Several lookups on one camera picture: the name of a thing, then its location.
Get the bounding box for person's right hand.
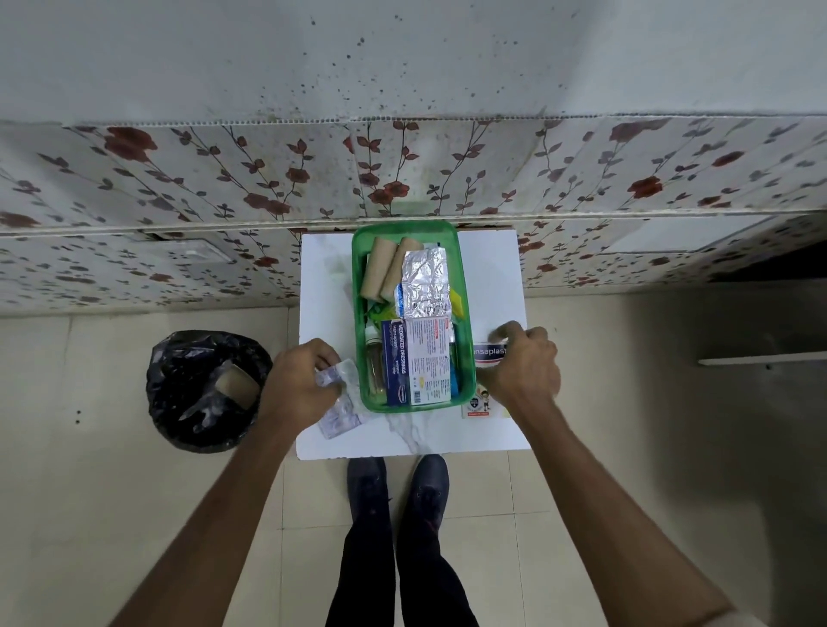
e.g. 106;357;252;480
475;321;562;407

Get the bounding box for person's left hand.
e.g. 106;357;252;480
258;338;348;424

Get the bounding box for silver pill strip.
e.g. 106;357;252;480
318;393;364;441
314;360;360;392

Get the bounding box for white and blue plaster box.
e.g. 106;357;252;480
473;341;511;371

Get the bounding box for person's right forearm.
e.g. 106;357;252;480
513;388;737;627

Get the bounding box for person's left forearm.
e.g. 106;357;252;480
109;406;320;627

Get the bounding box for small clear bottle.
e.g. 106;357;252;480
364;323;389;396

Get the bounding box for teal blue packet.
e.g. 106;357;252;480
450;323;468;397

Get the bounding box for flat silver pill strip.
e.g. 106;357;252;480
318;393;364;441

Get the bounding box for white cartoon sticker card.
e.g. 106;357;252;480
461;384;511;421

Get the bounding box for beige roll in trash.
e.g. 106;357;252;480
213;365;261;410

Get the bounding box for blue and white dressings box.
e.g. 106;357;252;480
380;315;454;408

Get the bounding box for beige bandage roll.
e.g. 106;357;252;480
380;237;424;304
360;236;396;302

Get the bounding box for silver foil blister pack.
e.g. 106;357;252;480
394;247;451;319

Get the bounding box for person's left black shoe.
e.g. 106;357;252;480
347;456;389;521

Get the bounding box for person's black shoe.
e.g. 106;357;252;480
347;456;389;521
407;455;451;521

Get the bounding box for black bin bag trash bin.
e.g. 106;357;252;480
145;330;274;453

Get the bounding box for green plastic basket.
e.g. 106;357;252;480
351;221;477;414

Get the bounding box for person's right black shoe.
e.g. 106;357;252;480
407;455;451;521

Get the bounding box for person's black trousers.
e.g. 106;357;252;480
325;497;480;627

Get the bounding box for white shelf board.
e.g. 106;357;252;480
698;351;827;368

